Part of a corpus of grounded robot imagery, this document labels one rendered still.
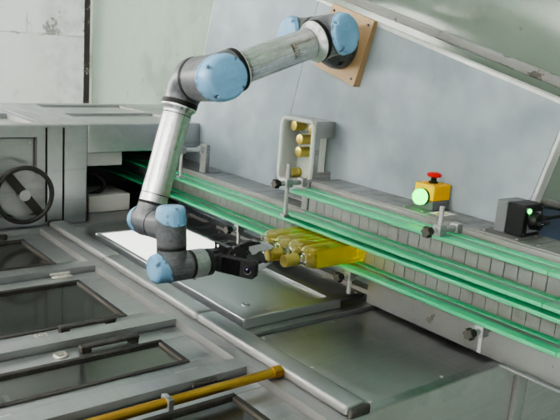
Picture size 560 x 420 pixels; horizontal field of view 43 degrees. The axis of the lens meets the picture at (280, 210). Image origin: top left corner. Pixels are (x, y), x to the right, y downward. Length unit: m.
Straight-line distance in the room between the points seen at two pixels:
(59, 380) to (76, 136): 1.31
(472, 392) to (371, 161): 0.79
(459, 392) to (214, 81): 0.94
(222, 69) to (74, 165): 1.12
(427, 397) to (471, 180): 0.63
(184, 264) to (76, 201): 1.07
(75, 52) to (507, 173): 4.27
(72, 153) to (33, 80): 2.88
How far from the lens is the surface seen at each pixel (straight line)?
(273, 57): 1.91
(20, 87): 5.59
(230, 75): 1.80
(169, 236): 1.78
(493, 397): 1.91
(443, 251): 1.91
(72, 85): 5.73
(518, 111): 1.91
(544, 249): 1.75
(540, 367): 1.81
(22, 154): 2.72
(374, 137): 2.23
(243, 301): 1.99
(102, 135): 2.81
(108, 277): 2.25
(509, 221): 1.84
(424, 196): 1.98
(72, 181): 2.79
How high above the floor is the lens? 2.35
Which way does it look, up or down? 38 degrees down
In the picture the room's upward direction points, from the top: 96 degrees counter-clockwise
